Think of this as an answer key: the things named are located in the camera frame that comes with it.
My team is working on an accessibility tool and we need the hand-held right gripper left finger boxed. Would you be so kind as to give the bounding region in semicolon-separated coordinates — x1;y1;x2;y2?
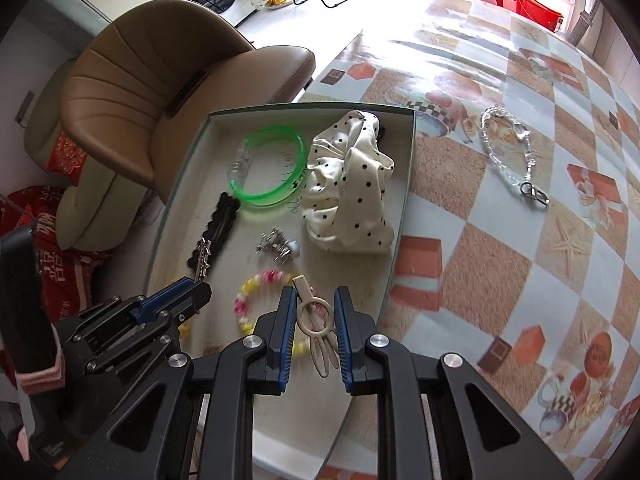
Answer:
55;286;299;480

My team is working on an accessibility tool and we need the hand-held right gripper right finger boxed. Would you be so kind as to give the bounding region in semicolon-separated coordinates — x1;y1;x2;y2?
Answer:
332;286;576;480

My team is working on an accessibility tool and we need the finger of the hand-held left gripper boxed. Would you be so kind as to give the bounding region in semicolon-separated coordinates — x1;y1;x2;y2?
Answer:
89;282;213;369
80;276;197;331

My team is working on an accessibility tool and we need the beige hair clip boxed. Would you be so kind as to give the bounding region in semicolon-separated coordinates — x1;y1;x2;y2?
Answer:
291;274;335;378

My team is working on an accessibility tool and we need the pink yellow spiral hair tie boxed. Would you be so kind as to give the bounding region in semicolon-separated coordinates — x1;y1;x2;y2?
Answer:
177;269;321;361

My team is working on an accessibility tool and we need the grey-green tray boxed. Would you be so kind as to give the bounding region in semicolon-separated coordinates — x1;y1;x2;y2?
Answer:
141;101;417;480

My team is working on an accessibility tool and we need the black wavy hair clip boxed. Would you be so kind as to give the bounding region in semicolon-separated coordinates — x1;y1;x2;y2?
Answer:
186;192;242;276

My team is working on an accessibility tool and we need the silver hair claw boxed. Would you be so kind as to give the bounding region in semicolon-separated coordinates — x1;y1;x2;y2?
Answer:
256;227;302;261

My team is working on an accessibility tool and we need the cream polka dot scrunchie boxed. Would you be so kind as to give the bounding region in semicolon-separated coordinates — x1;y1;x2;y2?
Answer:
300;109;396;256

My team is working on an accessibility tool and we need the person's left forearm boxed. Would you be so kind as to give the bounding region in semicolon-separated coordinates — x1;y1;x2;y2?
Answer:
0;225;67;396

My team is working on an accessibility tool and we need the red printed blanket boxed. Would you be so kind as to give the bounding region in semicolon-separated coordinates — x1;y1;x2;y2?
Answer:
0;185;111;321

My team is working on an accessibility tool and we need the green bangle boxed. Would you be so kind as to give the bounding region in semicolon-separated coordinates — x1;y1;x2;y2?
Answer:
227;125;307;208

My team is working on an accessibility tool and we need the beige leather armchair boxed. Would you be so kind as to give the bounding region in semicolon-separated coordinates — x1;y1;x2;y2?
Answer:
22;57;151;253

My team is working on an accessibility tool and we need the red patterned cushion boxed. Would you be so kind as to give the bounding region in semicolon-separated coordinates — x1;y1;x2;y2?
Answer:
47;130;88;186

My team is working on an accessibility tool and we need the printed checkered tablecloth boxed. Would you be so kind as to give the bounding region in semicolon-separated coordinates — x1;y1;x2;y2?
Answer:
250;0;640;480

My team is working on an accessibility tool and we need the brown leather chair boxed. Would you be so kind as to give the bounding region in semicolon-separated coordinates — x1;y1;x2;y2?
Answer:
60;0;317;206

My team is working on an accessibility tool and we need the red bucket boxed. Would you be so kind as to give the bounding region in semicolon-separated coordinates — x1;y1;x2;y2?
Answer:
514;0;576;33

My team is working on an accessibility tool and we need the clear crystal bracelet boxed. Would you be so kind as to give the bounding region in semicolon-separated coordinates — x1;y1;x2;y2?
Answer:
479;105;551;207

